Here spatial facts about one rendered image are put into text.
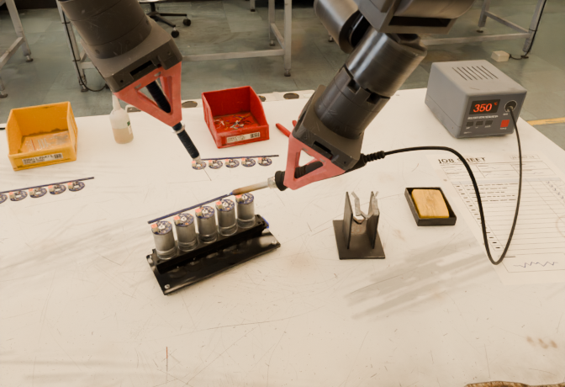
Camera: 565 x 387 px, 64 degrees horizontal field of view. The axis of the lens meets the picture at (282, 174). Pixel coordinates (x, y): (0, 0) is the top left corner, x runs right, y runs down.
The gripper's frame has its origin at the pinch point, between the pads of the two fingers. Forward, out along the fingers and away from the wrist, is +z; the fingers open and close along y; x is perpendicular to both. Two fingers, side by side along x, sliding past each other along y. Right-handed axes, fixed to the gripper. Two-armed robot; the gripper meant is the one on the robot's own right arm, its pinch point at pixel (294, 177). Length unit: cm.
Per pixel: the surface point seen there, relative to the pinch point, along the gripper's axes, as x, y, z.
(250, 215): -1.2, -2.0, 10.7
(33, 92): -133, -172, 174
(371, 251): 14.7, -3.0, 5.9
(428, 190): 20.5, -17.0, 1.3
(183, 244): -6.7, 4.3, 14.8
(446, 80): 19.0, -42.6, -6.6
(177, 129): -13.5, 3.8, 0.0
